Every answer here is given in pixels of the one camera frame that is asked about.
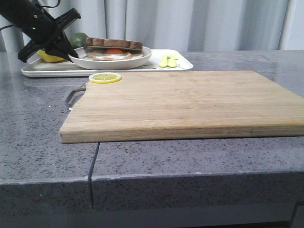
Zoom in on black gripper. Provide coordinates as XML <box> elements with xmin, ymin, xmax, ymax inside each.
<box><xmin>18</xmin><ymin>8</ymin><xmax>81</xmax><ymax>62</ymax></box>

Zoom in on white round plate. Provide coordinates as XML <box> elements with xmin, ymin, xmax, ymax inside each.
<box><xmin>70</xmin><ymin>47</ymin><xmax>152</xmax><ymax>70</ymax></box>

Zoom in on toasted bread slice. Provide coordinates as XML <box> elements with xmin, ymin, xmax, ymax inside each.
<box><xmin>84</xmin><ymin>37</ymin><xmax>143</xmax><ymax>52</ymax></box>

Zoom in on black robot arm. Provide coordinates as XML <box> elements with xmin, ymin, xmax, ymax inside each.
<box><xmin>0</xmin><ymin>0</ymin><xmax>81</xmax><ymax>62</ymax></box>

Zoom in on bottom bread slice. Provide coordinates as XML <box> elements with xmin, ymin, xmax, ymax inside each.
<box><xmin>84</xmin><ymin>49</ymin><xmax>143</xmax><ymax>60</ymax></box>

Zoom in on white rectangular tray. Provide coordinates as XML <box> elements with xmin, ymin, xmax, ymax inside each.
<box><xmin>21</xmin><ymin>49</ymin><xmax>193</xmax><ymax>78</ymax></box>

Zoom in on green lime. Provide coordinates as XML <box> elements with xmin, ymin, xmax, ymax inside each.
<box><xmin>69</xmin><ymin>32</ymin><xmax>88</xmax><ymax>49</ymax></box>

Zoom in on fried egg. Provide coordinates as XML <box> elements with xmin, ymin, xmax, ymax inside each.
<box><xmin>87</xmin><ymin>48</ymin><xmax>132</xmax><ymax>61</ymax></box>

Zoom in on yellow lemon slice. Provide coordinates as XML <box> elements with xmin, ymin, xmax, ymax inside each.
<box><xmin>89</xmin><ymin>72</ymin><xmax>122</xmax><ymax>84</ymax></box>

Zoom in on left yellow-green small utensil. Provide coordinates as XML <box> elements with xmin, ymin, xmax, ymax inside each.
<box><xmin>159</xmin><ymin>55</ymin><xmax>168</xmax><ymax>68</ymax></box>

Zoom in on yellow-green small utensil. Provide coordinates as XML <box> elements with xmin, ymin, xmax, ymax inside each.
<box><xmin>167</xmin><ymin>55</ymin><xmax>179</xmax><ymax>68</ymax></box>
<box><xmin>159</xmin><ymin>55</ymin><xmax>168</xmax><ymax>68</ymax></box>

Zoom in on right yellow-green small utensil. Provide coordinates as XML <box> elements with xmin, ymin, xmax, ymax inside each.
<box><xmin>167</xmin><ymin>55</ymin><xmax>179</xmax><ymax>68</ymax></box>

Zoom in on wooden cutting board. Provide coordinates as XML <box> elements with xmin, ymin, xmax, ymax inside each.
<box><xmin>59</xmin><ymin>71</ymin><xmax>304</xmax><ymax>143</ymax></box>

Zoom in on grey curtain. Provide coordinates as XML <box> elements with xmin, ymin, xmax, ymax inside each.
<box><xmin>0</xmin><ymin>0</ymin><xmax>304</xmax><ymax>53</ymax></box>

